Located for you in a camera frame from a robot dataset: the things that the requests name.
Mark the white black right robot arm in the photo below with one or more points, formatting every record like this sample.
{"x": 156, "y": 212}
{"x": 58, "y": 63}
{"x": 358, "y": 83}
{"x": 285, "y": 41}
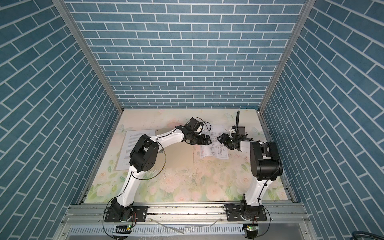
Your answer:
{"x": 266, "y": 167}

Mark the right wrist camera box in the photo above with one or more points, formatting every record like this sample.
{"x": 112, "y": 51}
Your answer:
{"x": 238, "y": 132}

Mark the aluminium right corner post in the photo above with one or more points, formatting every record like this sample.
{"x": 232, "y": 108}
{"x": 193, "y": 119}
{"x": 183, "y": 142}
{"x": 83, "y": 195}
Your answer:
{"x": 307, "y": 7}

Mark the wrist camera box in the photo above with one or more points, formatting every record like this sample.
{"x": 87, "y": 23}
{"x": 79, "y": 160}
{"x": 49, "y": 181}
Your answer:
{"x": 238, "y": 132}
{"x": 194, "y": 125}

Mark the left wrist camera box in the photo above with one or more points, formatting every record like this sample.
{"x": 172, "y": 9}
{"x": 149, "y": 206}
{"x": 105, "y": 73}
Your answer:
{"x": 194, "y": 125}

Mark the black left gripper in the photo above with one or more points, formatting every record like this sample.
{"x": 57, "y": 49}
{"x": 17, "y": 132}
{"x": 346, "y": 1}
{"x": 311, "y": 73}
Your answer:
{"x": 201, "y": 141}

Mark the aluminium corner post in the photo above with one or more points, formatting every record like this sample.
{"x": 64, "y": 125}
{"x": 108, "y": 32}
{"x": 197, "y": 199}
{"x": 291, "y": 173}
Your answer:
{"x": 307, "y": 7}
{"x": 76, "y": 32}

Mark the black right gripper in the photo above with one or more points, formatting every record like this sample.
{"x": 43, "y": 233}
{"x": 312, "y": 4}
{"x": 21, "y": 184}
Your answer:
{"x": 224, "y": 139}

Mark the white printed text sheet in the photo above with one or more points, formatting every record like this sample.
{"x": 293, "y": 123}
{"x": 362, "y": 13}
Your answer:
{"x": 130, "y": 140}

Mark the white technical drawing sheet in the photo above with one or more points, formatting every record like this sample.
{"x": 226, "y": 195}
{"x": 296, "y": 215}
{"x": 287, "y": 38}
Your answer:
{"x": 215, "y": 149}

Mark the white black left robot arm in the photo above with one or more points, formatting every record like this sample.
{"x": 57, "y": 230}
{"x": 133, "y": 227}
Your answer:
{"x": 143, "y": 158}

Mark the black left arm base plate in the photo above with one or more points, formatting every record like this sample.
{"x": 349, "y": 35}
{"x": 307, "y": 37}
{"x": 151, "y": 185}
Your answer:
{"x": 132, "y": 214}

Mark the aluminium left corner post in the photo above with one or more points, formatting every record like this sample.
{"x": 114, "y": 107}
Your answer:
{"x": 76, "y": 32}

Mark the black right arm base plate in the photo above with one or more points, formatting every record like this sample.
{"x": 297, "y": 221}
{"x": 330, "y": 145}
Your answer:
{"x": 237, "y": 213}

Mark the aluminium front rail frame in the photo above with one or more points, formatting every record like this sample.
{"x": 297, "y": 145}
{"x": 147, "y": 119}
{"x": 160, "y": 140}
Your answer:
{"x": 281, "y": 220}

